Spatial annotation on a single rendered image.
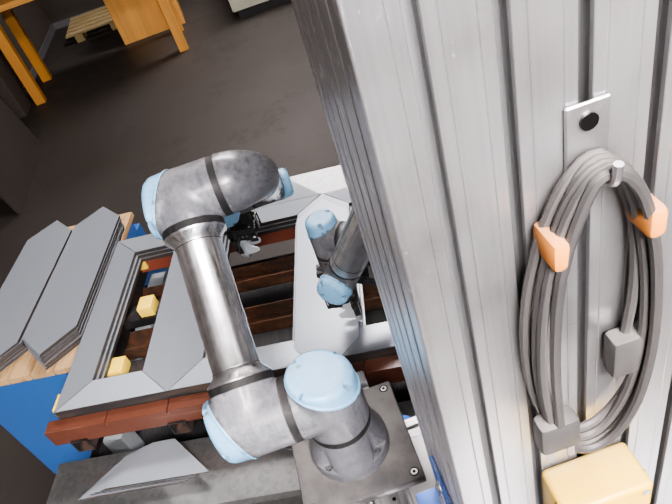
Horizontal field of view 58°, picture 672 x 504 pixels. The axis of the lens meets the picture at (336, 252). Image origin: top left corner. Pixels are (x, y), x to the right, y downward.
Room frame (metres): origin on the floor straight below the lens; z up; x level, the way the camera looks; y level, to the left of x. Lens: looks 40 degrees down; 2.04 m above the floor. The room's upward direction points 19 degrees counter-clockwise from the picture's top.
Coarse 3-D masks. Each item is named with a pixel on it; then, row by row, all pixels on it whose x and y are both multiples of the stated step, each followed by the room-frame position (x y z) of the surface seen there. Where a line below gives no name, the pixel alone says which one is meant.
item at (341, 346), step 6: (330, 342) 1.09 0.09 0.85; (336, 342) 1.08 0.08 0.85; (342, 342) 1.08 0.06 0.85; (348, 342) 1.07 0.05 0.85; (300, 348) 1.11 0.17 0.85; (306, 348) 1.10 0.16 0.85; (312, 348) 1.09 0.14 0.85; (318, 348) 1.08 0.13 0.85; (324, 348) 1.08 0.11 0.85; (330, 348) 1.07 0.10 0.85; (336, 348) 1.06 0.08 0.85; (342, 348) 1.06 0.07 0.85; (348, 348) 1.05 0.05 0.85; (342, 354) 1.04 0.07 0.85
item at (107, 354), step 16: (304, 208) 1.72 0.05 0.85; (272, 224) 1.71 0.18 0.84; (288, 224) 1.69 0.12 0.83; (224, 240) 1.71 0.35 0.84; (144, 256) 1.79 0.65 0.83; (160, 256) 1.77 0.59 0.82; (128, 272) 1.70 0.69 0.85; (128, 288) 1.63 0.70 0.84; (128, 304) 1.57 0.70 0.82; (112, 320) 1.48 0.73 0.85; (112, 336) 1.42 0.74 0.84; (112, 352) 1.37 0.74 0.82; (368, 352) 1.02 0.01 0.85; (384, 352) 1.01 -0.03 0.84; (96, 368) 1.29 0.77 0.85; (208, 384) 1.10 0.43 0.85; (128, 400) 1.14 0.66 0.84; (144, 400) 1.13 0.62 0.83; (64, 416) 1.18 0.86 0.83
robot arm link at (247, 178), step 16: (224, 160) 0.97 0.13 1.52; (240, 160) 0.97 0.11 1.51; (256, 160) 0.99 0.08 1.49; (224, 176) 0.95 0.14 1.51; (240, 176) 0.95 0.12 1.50; (256, 176) 0.96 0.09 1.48; (272, 176) 0.99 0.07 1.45; (288, 176) 1.28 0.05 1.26; (224, 192) 0.93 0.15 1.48; (240, 192) 0.94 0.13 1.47; (256, 192) 0.95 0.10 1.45; (272, 192) 1.00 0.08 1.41; (288, 192) 1.27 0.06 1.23; (240, 208) 0.94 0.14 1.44
